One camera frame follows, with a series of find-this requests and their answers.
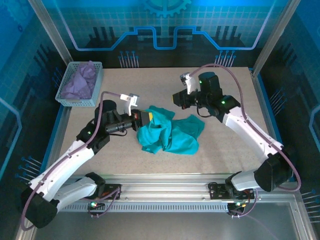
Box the teal t-shirt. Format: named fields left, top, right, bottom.
left=136, top=104, right=206, bottom=156

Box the white plastic basket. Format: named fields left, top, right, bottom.
left=54, top=61, right=105, bottom=108

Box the purple cloth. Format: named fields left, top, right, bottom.
left=60, top=60, right=98, bottom=100

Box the small board with LEDs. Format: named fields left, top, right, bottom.
left=87, top=199, right=106, bottom=211
left=227, top=201, right=247, bottom=213

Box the perforated metal strip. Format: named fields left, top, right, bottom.
left=39, top=202, right=230, bottom=214

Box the grey metal bottom panel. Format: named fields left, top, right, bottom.
left=31, top=212, right=301, bottom=240

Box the aluminium table side rail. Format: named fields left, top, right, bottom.
left=41, top=106, right=72, bottom=182
left=248, top=66, right=288, bottom=182

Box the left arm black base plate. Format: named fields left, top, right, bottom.
left=76, top=183, right=123, bottom=201

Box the aluminium mounting rail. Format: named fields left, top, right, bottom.
left=29, top=172, right=300, bottom=205

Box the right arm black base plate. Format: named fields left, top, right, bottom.
left=208, top=182, right=256, bottom=201

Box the aluminium frame post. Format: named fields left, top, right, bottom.
left=27, top=0, right=74, bottom=66
left=251, top=0, right=303, bottom=73

